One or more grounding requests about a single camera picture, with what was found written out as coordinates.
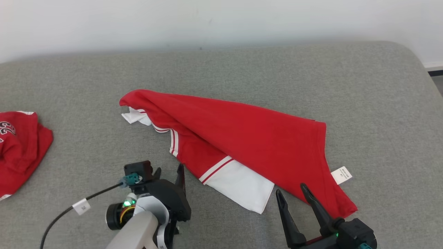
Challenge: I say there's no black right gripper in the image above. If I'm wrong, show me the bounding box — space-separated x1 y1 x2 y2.
276 183 343 249

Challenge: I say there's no white black skirting board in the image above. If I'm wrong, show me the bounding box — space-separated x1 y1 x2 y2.
423 62 443 77

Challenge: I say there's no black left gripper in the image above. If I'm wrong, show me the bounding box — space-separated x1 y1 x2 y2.
131 163 191 248

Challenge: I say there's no red shirt with white sleeves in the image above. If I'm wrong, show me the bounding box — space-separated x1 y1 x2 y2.
119 89 358 219

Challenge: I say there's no grey fabric sofa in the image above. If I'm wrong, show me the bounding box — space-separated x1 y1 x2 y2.
0 41 443 249

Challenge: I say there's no white cable label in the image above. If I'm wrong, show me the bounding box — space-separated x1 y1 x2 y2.
72 199 91 215

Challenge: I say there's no red Bulls 23 garment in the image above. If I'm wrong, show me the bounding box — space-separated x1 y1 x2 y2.
0 111 54 202

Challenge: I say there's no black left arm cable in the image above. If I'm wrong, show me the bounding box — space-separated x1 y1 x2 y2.
39 174 142 249

